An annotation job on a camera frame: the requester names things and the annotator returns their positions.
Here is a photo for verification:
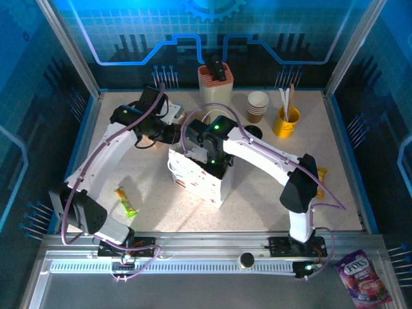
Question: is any white paper carry bag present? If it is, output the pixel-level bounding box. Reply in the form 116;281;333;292
167;109;235;209

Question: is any beige knife block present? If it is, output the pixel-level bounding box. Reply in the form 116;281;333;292
197;62;234;109

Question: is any black round knob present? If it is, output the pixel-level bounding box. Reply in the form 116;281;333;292
237;252;255;270

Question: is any aluminium frame base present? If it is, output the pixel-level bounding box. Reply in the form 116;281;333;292
19;230;406;309

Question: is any yellow chips packet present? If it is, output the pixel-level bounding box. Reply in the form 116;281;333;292
314;167;329;198

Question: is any right aluminium frame post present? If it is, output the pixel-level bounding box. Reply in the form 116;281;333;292
323;0;387;97

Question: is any stack of black lids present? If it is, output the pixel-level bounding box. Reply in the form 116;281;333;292
243;125;263;141

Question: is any stack of paper cups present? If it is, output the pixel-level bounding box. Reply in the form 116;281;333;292
247;91;270;124

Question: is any brown cardboard napkin box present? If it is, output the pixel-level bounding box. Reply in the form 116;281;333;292
141;109;187;151

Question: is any aluminium frame post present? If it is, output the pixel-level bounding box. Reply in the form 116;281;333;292
323;0;387;97
35;0;104;99

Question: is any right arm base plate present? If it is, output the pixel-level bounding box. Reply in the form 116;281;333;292
268;236;328;258

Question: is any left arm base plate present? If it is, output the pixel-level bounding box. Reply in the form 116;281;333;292
97;236;157;258

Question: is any green snack bar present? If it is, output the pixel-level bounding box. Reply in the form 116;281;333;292
114;187;138;219

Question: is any purple candy bag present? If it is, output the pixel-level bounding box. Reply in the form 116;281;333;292
333;249;393;309

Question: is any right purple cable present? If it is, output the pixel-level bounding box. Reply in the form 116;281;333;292
179;102;347;281

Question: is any purple cable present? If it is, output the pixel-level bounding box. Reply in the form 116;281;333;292
60;82;167;283
179;102;347;281

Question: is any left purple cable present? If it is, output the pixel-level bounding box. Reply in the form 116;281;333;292
60;82;167;283

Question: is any yellow utensil holder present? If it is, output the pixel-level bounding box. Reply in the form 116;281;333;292
272;105;301;139

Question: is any left aluminium frame post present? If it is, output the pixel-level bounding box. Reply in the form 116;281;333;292
35;0;104;99

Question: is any white slotted cable duct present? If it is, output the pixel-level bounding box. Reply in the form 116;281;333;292
50;259;297;275

